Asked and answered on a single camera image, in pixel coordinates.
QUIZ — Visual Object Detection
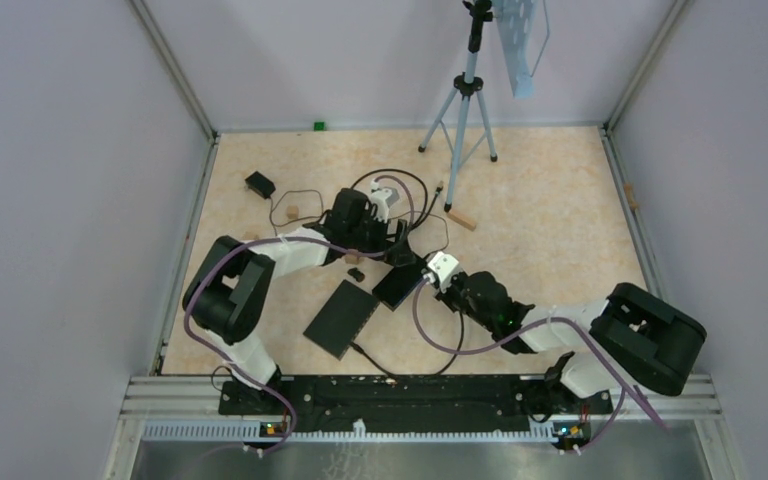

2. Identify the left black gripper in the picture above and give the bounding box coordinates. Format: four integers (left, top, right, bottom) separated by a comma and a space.
346, 209, 414, 266

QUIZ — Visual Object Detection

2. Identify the black network switch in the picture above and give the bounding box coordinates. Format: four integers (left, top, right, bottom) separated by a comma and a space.
303, 280, 379, 360
372, 257, 426, 311

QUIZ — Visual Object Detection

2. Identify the black power adapter with cord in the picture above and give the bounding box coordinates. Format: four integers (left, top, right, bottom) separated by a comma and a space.
244, 170, 452, 256

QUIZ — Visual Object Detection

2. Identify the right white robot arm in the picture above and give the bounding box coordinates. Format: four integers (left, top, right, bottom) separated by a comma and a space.
432, 271, 708, 412

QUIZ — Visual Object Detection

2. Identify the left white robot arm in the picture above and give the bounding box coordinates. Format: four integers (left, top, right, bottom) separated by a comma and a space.
182, 182, 416, 414

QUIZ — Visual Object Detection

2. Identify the small black round connector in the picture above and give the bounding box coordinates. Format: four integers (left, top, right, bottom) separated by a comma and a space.
347, 268, 365, 282

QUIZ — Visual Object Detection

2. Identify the long wooden block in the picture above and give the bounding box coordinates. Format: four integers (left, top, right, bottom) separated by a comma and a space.
446, 209, 478, 231

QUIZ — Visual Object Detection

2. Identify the wooden cube near adapter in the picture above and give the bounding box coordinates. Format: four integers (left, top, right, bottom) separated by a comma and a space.
285, 205, 300, 220

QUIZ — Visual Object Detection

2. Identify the perforated white panel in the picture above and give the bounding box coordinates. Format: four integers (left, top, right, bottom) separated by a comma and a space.
493, 0, 551, 99

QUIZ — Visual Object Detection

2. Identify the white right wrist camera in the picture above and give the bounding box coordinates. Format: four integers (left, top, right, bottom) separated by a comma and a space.
423, 251, 463, 293

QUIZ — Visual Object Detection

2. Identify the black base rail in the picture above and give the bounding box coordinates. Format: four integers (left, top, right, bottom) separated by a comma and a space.
218, 374, 613, 433

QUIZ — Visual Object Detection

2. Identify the silver camera tripod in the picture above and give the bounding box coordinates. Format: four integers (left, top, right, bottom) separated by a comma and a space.
417, 0, 498, 213

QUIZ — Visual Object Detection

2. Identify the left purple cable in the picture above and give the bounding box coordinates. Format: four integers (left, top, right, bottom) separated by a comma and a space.
183, 174, 416, 458

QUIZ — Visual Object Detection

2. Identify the wooden block on frame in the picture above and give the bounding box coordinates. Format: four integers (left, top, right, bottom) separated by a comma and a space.
623, 183, 639, 212

